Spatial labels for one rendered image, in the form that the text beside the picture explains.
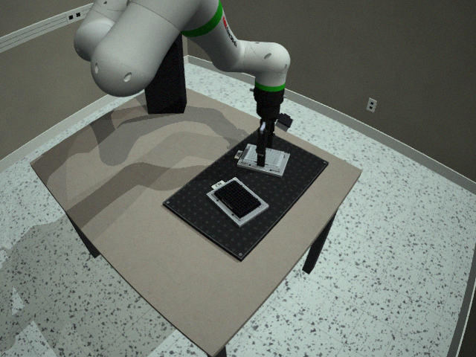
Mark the white rectangular frame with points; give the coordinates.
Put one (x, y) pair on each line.
(239, 222)

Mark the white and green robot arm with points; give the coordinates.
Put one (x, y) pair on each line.
(126, 59)

